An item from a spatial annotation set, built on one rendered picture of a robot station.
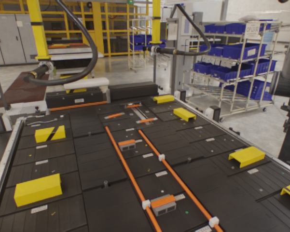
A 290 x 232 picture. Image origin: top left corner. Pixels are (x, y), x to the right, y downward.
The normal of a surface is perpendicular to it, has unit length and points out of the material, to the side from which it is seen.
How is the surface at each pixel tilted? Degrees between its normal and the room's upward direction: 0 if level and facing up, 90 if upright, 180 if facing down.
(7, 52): 90
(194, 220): 0
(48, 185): 0
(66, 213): 0
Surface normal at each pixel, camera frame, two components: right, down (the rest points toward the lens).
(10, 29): 0.39, 0.39
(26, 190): 0.00, -0.91
